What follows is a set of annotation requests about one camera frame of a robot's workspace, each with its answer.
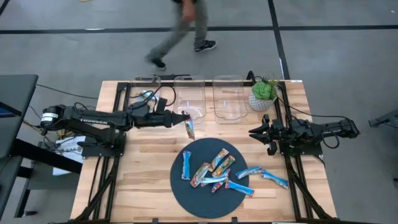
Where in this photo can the pale purple granola bar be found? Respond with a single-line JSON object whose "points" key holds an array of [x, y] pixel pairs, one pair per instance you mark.
{"points": [[214, 180]]}

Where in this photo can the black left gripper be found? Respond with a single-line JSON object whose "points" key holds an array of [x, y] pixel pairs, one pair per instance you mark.
{"points": [[152, 119]]}

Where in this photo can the person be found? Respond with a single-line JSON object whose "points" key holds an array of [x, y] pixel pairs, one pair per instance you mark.
{"points": [[201, 21]]}

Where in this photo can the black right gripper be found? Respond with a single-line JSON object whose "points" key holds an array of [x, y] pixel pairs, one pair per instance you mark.
{"points": [[280, 132]]}

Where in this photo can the orange and green granola bar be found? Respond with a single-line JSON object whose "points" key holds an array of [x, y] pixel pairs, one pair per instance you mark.
{"points": [[219, 159]]}

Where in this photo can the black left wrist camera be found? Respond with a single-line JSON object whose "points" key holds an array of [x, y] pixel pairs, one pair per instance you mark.
{"points": [[161, 105]]}

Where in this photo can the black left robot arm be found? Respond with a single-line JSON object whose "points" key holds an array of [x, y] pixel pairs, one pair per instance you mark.
{"points": [[93, 121]]}

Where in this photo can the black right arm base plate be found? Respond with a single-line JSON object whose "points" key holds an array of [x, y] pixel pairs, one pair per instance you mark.
{"points": [[311, 151]]}

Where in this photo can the black edge clamp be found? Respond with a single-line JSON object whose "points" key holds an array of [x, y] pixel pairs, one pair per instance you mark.
{"points": [[155, 221], [235, 221]]}

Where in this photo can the black desk frame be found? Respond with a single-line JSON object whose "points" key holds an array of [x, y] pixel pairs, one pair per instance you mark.
{"points": [[46, 157]]}

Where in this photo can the green and yellow granola bar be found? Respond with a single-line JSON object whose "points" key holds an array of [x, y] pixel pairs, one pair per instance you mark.
{"points": [[224, 165]]}

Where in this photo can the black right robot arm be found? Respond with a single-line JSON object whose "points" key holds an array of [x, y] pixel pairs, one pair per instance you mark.
{"points": [[326, 127]]}

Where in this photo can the dark grey stand foot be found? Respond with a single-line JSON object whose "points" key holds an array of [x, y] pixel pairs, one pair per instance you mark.
{"points": [[385, 119]]}

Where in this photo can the round dark blue woven placemat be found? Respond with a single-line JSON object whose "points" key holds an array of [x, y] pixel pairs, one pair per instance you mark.
{"points": [[205, 205]]}

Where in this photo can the red and blue granola bar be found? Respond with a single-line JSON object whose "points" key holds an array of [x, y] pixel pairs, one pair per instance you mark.
{"points": [[217, 187]]}

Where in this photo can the black aluminium rig frame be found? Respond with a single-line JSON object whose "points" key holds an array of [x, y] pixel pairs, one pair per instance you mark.
{"points": [[208, 83]]}

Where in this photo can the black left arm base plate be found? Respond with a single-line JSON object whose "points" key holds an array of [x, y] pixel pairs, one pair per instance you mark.
{"points": [[93, 152]]}

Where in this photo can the succulent in white patterned pot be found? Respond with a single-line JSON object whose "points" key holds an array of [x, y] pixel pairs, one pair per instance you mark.
{"points": [[262, 93]]}

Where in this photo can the clear plastic bin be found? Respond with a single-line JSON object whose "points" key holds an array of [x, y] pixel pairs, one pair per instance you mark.
{"points": [[230, 93], [133, 90], [189, 93]]}

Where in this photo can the red and green granola bar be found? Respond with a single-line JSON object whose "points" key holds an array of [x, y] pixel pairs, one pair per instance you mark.
{"points": [[200, 175], [189, 129]]}

